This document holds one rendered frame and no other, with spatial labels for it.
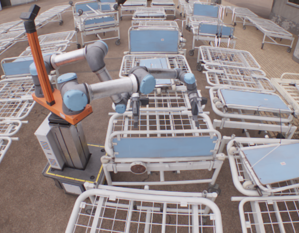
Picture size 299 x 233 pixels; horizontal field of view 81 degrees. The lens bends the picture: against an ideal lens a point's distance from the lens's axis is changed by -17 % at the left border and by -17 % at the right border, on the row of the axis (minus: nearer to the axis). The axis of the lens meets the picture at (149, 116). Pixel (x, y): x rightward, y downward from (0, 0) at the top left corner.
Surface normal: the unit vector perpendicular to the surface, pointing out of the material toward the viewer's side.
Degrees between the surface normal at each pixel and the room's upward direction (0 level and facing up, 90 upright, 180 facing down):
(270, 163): 5
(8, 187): 0
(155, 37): 90
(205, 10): 90
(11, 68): 90
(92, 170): 0
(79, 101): 89
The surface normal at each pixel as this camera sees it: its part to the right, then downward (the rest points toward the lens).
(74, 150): -0.15, 0.62
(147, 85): 0.61, 0.50
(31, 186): 0.00, -0.78
